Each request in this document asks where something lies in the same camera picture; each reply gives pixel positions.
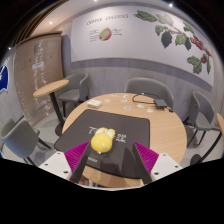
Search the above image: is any grey upholstered chair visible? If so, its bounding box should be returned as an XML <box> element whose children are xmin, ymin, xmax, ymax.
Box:
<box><xmin>124</xmin><ymin>77</ymin><xmax>175</xmax><ymax>109</ymax></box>
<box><xmin>57</xmin><ymin>72</ymin><xmax>90</xmax><ymax>118</ymax></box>
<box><xmin>182</xmin><ymin>90</ymin><xmax>221</xmax><ymax>148</ymax></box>
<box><xmin>0</xmin><ymin>117</ymin><xmax>52</xmax><ymax>166</ymax></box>

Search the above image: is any black mouse pad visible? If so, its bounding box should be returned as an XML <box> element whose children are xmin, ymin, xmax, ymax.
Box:
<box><xmin>54</xmin><ymin>109</ymin><xmax>151</xmax><ymax>179</ymax></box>

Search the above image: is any small white box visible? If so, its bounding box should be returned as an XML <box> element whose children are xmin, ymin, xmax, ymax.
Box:
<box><xmin>87</xmin><ymin>99</ymin><xmax>103</xmax><ymax>109</ymax></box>

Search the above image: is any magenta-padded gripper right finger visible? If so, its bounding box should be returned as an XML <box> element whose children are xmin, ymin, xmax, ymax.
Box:
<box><xmin>132</xmin><ymin>141</ymin><xmax>184</xmax><ymax>185</ymax></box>

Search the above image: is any wooden wall panel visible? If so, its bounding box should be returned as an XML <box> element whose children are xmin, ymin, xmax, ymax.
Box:
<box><xmin>13</xmin><ymin>32</ymin><xmax>64</xmax><ymax>126</ymax></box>

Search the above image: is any black cable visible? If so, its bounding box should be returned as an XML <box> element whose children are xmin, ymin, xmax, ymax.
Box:
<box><xmin>131</xmin><ymin>92</ymin><xmax>161</xmax><ymax>105</ymax></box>

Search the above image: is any black adapter box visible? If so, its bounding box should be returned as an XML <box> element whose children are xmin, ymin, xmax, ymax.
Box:
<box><xmin>153</xmin><ymin>98</ymin><xmax>168</xmax><ymax>109</ymax></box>

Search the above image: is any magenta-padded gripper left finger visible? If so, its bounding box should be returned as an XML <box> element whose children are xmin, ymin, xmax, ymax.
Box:
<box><xmin>38</xmin><ymin>142</ymin><xmax>93</xmax><ymax>184</ymax></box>

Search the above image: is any yellow computer mouse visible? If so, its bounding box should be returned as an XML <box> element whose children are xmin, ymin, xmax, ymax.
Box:
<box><xmin>90</xmin><ymin>126</ymin><xmax>117</xmax><ymax>155</ymax></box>

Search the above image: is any round wooden side table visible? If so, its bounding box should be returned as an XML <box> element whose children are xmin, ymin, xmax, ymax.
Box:
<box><xmin>33</xmin><ymin>78</ymin><xmax>70</xmax><ymax>136</ymax></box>
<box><xmin>189</xmin><ymin>112</ymin><xmax>224</xmax><ymax>166</ymax></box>

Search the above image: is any blue wall sign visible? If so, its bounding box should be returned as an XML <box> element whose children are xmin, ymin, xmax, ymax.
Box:
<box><xmin>0</xmin><ymin>61</ymin><xmax>10</xmax><ymax>93</ymax></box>

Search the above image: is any white botanical wall mural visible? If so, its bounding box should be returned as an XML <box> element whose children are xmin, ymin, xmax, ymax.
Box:
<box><xmin>70</xmin><ymin>4</ymin><xmax>216</xmax><ymax>87</ymax></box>

